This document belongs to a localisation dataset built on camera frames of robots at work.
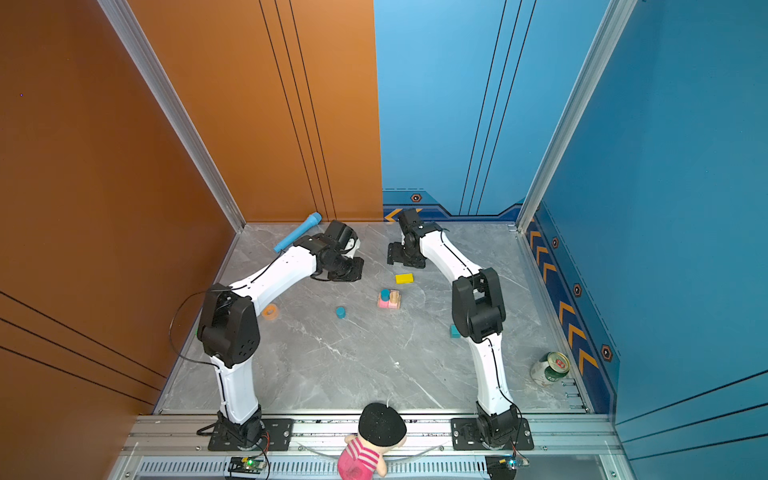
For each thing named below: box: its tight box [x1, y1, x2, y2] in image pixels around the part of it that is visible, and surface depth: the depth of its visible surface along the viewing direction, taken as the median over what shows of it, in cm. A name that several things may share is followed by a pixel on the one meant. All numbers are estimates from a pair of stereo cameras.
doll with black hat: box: [338, 402, 407, 480], surface depth 68 cm
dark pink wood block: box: [377, 292, 399, 309], surface depth 96 cm
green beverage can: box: [539, 351, 571, 382], surface depth 76 cm
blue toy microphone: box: [273, 212, 323, 253], surface depth 118 cm
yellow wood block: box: [395, 273, 415, 284], surface depth 105 cm
